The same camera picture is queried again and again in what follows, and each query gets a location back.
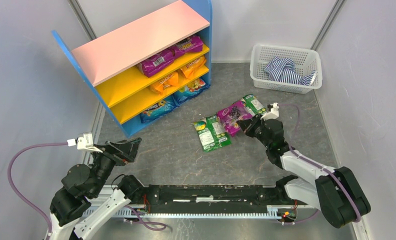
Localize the white plastic basket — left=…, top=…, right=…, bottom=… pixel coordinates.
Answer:
left=250, top=44, right=323, bottom=94

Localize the blue candy bag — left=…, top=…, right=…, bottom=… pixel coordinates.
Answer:
left=172, top=78, right=210, bottom=105
left=139, top=96, right=178, bottom=124

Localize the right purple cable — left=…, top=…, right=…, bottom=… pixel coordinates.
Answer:
left=277, top=103, right=363, bottom=225

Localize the orange candy bag on shelf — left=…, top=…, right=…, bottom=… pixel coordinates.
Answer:
left=179, top=55, right=207, bottom=79

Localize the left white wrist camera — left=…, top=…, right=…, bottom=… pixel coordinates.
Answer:
left=66, top=132, right=103, bottom=153

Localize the green candy bag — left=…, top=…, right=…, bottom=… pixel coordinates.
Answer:
left=193, top=115, right=232, bottom=153
left=241, top=94, right=267, bottom=116

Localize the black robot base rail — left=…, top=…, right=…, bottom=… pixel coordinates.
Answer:
left=118, top=183, right=309, bottom=215

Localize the purple candy bag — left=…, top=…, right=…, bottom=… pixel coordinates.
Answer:
left=168, top=35, right=204, bottom=59
left=136, top=48, right=175, bottom=78
left=216, top=100, right=253, bottom=137

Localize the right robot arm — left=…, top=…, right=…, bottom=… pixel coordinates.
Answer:
left=238, top=115, right=372, bottom=229

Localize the blue pink yellow shelf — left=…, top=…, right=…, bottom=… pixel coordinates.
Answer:
left=52, top=0, right=213, bottom=138

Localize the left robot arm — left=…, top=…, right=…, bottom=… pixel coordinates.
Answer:
left=46, top=133, right=145, bottom=240

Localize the orange candy bag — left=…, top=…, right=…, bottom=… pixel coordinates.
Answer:
left=179, top=55, right=207, bottom=79
left=149, top=71, right=180, bottom=95

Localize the blue white striped cloth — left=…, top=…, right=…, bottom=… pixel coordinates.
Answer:
left=263, top=56, right=319, bottom=86

